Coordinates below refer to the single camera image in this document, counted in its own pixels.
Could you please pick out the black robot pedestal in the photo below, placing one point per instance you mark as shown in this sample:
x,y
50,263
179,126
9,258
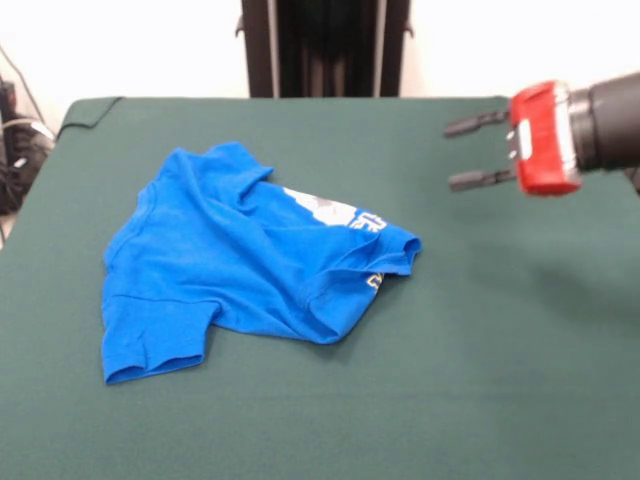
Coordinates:
x,y
257,50

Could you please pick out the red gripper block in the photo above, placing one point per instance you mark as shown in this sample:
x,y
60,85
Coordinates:
x,y
542,140

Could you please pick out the blue printed T-shirt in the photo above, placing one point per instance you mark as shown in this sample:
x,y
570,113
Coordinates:
x,y
225,260

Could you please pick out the dark green table cloth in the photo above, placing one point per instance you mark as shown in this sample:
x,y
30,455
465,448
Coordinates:
x,y
400,375

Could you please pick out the dark grey floor stand base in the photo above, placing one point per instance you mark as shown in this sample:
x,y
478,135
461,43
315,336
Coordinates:
x,y
20,165
635,177

